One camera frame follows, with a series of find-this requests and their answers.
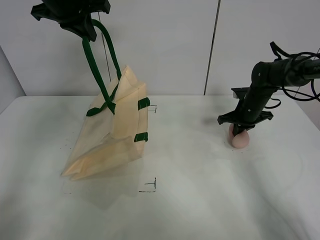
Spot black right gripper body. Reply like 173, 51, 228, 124
217, 86, 274, 128

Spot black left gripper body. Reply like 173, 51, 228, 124
31, 0, 111, 32

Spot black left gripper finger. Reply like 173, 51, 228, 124
72, 21, 97, 42

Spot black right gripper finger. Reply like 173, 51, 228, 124
232, 123, 246, 136

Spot pink peach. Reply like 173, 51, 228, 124
228, 124, 250, 149

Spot cream linen bag green handles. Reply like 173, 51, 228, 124
62, 19, 150, 181

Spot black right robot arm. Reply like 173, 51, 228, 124
217, 56, 320, 136

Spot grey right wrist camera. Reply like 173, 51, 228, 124
231, 87, 249, 100

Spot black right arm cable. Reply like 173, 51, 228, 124
264, 41, 320, 110

